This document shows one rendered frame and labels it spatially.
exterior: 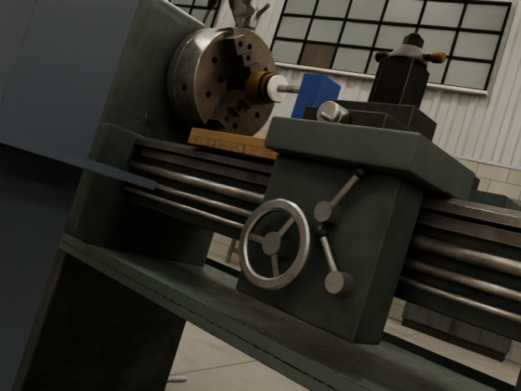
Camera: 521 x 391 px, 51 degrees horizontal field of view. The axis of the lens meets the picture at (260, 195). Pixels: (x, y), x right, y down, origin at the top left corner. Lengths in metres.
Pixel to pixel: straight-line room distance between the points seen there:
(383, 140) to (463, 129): 7.40
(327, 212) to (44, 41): 0.57
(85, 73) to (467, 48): 7.81
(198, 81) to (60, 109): 0.49
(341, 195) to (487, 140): 7.34
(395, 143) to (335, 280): 0.22
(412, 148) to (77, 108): 0.62
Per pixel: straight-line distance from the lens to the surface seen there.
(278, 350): 0.89
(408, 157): 0.81
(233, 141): 1.22
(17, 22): 1.06
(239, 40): 1.50
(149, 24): 1.57
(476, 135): 8.22
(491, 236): 0.90
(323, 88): 1.32
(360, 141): 0.86
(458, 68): 8.55
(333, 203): 0.88
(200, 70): 1.47
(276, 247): 0.91
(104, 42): 1.12
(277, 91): 1.45
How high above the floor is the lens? 0.73
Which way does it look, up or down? 3 degrees up
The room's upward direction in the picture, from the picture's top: 17 degrees clockwise
